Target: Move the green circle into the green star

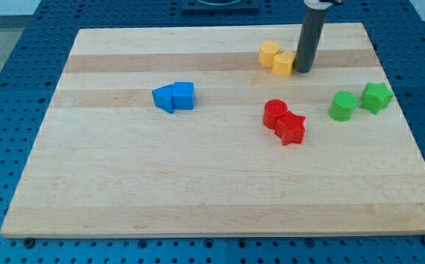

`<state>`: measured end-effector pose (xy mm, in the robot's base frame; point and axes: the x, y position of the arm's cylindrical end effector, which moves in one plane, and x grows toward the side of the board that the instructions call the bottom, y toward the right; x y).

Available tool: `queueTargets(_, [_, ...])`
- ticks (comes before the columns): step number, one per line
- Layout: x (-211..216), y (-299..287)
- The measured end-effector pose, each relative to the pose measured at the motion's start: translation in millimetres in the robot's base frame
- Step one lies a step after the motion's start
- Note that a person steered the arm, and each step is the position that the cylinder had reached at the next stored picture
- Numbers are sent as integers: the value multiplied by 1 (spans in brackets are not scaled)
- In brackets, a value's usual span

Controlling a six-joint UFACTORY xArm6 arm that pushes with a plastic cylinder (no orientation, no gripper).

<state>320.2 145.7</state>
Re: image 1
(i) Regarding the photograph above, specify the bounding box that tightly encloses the red star block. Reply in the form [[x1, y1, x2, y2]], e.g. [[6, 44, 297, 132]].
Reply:
[[275, 111, 306, 146]]

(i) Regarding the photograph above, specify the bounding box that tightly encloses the green star block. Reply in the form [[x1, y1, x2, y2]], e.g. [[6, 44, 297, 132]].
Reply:
[[360, 82, 394, 114]]

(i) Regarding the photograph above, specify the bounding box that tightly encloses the blue cube block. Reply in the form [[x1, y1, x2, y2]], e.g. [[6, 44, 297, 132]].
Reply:
[[172, 82, 195, 110]]

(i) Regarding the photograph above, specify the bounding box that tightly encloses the wooden board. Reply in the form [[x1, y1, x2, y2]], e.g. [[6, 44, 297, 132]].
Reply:
[[1, 23, 425, 238]]

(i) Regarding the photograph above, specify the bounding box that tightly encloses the blue triangle block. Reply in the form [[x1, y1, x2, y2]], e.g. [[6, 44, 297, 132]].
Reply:
[[151, 84, 174, 114]]

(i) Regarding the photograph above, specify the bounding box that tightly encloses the red cylinder block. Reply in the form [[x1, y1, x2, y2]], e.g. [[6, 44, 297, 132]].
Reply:
[[263, 99, 288, 130]]

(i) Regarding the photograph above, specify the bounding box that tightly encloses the yellow heart block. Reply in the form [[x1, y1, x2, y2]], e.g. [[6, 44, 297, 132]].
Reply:
[[272, 51, 295, 77]]

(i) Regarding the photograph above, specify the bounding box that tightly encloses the yellow hexagon block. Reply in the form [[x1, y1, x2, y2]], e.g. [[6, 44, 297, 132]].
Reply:
[[258, 40, 281, 67]]

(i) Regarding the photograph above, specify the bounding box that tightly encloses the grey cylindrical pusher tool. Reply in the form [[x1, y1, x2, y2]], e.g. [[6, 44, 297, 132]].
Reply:
[[294, 7, 327, 73]]

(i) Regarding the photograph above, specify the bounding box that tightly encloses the green cylinder block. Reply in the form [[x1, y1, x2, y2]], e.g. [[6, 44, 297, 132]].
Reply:
[[329, 91, 358, 122]]

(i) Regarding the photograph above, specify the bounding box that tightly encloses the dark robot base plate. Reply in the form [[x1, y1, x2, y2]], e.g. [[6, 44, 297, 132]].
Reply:
[[178, 0, 261, 13]]

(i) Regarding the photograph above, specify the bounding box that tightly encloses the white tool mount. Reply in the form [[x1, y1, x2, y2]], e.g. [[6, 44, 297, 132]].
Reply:
[[304, 0, 344, 10]]

